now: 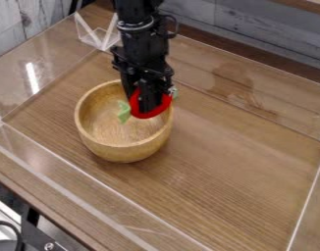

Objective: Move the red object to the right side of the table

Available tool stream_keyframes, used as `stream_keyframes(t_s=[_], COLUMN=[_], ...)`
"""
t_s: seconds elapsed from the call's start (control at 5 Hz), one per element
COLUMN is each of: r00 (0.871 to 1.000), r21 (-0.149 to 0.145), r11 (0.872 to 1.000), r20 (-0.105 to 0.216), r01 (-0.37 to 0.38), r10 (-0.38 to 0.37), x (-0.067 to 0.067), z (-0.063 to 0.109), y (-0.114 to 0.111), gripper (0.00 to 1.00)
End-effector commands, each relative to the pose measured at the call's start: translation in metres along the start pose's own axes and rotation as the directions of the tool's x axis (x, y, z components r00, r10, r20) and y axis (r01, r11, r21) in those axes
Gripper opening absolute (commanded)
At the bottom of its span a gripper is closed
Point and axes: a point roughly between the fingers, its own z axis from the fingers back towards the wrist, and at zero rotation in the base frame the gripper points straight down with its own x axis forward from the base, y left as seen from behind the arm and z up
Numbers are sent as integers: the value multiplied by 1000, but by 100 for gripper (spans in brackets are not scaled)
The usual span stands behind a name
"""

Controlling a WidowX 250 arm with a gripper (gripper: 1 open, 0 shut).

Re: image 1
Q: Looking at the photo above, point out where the red plush tomato toy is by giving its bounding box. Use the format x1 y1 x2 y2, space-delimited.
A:
116 88 174 124

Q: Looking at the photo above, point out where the black cable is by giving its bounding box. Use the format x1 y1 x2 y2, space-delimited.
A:
0 220 24 251

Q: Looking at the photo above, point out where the green rectangular block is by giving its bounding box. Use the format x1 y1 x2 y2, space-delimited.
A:
168 86 178 99

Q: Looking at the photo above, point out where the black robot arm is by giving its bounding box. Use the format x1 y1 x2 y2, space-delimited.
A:
109 0 178 119

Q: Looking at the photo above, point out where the wooden bowl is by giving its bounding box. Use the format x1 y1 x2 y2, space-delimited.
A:
73 79 172 163

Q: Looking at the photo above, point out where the black table leg bracket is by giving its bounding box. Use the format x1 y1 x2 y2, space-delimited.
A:
21 207 68 251

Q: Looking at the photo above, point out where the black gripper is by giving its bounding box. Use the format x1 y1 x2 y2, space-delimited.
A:
109 23 175 113

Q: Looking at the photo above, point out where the clear acrylic corner bracket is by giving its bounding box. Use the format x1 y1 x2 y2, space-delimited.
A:
73 13 120 52

